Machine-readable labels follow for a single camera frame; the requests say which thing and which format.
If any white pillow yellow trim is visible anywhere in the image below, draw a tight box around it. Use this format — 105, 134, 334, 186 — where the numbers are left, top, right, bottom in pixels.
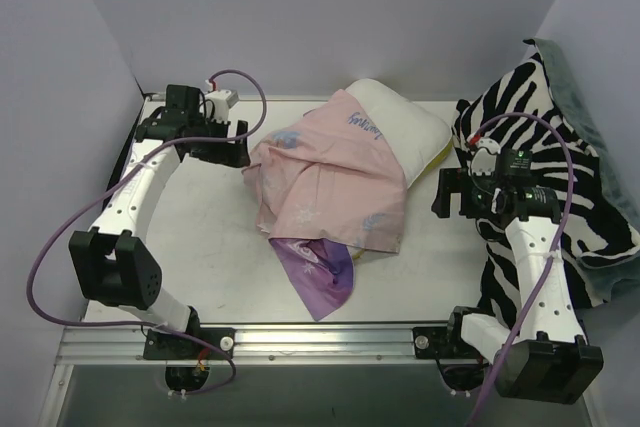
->
346, 79, 453, 188

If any pink pillowcase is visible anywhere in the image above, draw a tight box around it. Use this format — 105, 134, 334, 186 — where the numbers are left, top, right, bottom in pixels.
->
243, 90, 407, 321

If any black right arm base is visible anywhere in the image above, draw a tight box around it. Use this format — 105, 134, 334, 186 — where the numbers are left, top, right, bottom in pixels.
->
412, 324, 482, 362

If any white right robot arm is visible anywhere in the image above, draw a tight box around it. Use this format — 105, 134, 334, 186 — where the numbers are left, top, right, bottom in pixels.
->
431, 140, 604, 404

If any zebra print pillow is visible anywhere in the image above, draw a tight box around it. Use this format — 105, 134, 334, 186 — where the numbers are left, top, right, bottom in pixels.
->
451, 47, 639, 309

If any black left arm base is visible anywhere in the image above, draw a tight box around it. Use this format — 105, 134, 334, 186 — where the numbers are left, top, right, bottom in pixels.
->
142, 327, 236, 361

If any aluminium front rail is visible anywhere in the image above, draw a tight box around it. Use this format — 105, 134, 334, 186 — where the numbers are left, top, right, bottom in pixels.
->
55, 322, 447, 367

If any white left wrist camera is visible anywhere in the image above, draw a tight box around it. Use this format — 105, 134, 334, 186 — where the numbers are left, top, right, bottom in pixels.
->
204, 90, 239, 122

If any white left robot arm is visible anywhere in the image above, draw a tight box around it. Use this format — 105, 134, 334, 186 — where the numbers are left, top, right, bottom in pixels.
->
69, 85, 249, 358

